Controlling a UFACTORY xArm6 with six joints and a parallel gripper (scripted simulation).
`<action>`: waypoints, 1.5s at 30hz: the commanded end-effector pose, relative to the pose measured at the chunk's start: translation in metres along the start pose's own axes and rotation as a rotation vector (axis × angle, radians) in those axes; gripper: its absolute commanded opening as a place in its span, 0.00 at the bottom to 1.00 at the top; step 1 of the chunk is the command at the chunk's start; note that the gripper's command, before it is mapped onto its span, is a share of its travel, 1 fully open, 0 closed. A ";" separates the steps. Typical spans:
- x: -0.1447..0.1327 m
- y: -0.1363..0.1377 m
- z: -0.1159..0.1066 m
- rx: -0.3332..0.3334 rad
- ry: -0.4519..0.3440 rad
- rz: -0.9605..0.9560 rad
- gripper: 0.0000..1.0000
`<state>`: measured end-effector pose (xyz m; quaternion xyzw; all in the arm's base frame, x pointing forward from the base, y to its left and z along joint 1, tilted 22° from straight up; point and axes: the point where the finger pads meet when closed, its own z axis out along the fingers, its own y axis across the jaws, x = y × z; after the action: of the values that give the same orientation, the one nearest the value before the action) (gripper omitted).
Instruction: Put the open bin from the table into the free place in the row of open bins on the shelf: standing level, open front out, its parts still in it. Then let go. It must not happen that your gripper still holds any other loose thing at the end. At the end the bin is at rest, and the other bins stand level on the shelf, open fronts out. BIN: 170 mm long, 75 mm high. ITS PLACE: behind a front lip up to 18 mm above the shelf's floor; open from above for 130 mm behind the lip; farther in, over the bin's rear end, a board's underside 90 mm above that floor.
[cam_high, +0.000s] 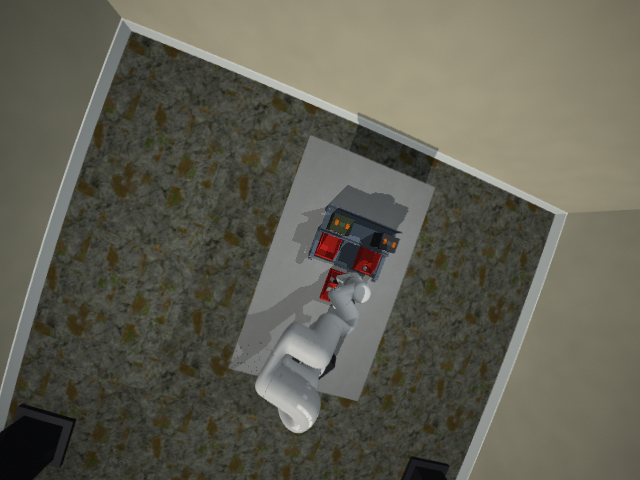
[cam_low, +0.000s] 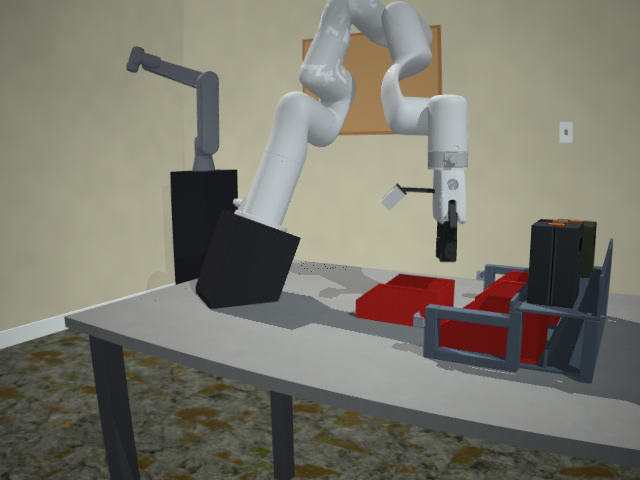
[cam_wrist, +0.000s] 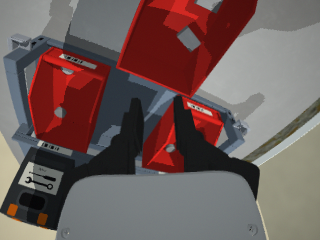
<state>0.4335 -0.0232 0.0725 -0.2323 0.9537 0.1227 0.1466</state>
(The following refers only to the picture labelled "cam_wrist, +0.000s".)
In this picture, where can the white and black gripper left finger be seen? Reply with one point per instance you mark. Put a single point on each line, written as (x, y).
(114, 160)

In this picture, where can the grey steel block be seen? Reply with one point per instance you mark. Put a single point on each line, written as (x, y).
(212, 5)
(187, 37)

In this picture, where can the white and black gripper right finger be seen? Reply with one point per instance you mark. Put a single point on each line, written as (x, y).
(200, 155)

